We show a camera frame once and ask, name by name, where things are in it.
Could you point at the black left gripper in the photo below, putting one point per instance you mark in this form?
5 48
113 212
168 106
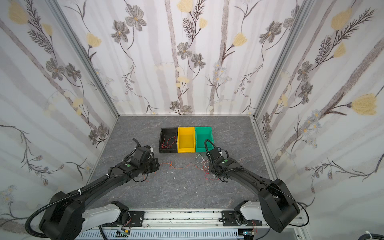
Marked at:
153 163

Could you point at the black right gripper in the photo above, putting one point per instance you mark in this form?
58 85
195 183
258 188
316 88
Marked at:
211 167

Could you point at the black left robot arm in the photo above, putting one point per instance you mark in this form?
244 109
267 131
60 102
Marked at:
63 218

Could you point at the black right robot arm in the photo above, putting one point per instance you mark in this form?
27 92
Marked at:
276 205

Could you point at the black storage bin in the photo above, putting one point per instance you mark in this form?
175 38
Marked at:
168 140

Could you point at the green storage bin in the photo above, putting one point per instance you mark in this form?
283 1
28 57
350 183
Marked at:
202 134

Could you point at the yellow storage bin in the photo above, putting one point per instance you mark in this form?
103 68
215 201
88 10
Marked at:
186 142

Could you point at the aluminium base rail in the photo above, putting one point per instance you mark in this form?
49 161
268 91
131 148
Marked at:
111 215

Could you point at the white slotted cable duct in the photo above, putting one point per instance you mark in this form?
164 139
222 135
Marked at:
178 234

